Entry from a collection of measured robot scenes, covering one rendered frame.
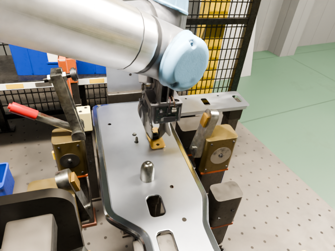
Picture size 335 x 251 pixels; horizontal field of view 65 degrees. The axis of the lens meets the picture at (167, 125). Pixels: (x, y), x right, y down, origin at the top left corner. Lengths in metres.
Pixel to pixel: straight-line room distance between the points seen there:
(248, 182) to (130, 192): 0.60
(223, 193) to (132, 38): 0.43
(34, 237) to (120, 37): 0.23
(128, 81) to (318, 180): 1.80
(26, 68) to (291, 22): 3.78
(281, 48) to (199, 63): 4.08
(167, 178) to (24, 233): 0.36
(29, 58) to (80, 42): 0.70
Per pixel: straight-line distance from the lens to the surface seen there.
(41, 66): 0.97
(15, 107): 0.62
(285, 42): 4.39
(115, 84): 0.90
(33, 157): 1.16
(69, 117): 0.61
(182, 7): 0.50
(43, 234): 0.33
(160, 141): 0.69
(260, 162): 1.18
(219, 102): 0.90
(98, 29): 0.27
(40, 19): 0.25
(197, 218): 0.56
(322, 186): 2.32
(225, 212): 0.66
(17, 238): 0.34
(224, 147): 0.70
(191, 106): 0.86
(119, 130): 0.74
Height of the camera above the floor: 1.46
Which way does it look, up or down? 37 degrees down
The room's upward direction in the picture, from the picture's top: 6 degrees clockwise
